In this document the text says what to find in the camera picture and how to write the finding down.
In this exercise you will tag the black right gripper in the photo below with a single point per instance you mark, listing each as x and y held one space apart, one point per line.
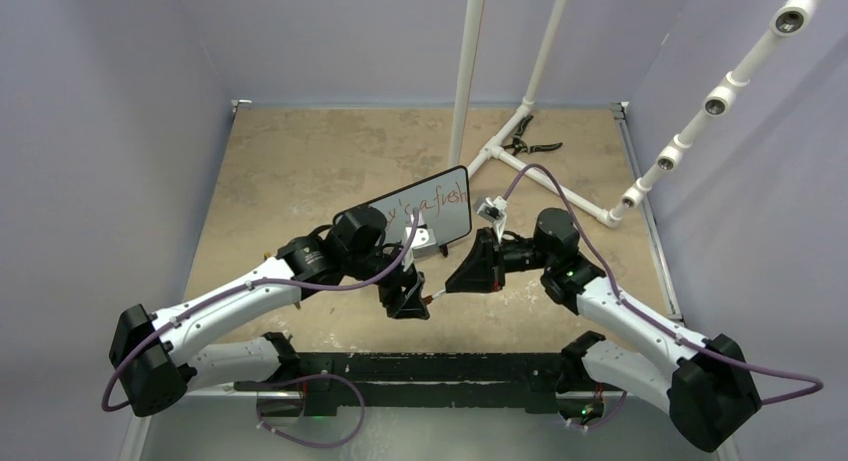
483 270

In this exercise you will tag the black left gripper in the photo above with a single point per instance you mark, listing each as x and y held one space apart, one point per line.
398 302

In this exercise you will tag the black-framed small whiteboard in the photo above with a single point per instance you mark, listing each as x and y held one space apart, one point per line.
443 199

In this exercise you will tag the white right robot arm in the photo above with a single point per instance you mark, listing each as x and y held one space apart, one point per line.
696 381

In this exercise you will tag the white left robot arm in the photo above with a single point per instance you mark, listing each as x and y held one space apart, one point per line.
158 357

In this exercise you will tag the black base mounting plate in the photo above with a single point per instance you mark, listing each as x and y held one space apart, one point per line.
534 382

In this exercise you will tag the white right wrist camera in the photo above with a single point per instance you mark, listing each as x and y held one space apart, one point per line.
494 210

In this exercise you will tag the white PVC pipe frame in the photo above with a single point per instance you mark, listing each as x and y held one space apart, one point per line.
584 53

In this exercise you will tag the aluminium frame rail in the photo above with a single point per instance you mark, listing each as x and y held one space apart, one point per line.
212 423

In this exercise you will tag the white pipe with camera sockets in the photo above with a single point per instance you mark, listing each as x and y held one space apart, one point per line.
790 19

